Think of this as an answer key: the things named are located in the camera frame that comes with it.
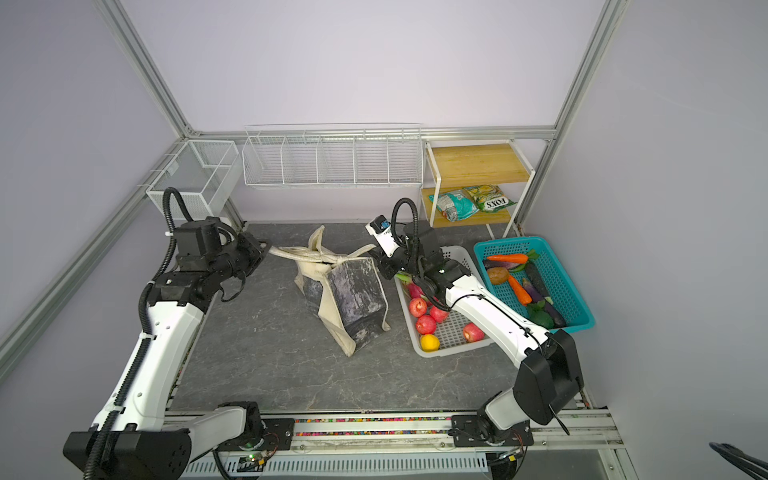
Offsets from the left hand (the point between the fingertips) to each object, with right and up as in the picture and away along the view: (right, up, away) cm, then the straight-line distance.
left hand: (273, 244), depth 72 cm
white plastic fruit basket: (+47, -26, +19) cm, 57 cm away
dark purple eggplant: (+77, -13, +27) cm, 83 cm away
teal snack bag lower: (+50, +14, +27) cm, 59 cm away
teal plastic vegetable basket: (+82, -11, +24) cm, 86 cm away
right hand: (+24, -1, +4) cm, 25 cm away
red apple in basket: (+36, -18, +15) cm, 43 cm away
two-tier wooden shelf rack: (+50, +25, +20) cm, 59 cm away
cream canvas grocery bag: (+17, -12, +3) cm, 21 cm away
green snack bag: (+62, +16, +30) cm, 71 cm away
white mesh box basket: (-36, +25, +28) cm, 52 cm away
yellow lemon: (+40, -28, +12) cm, 50 cm away
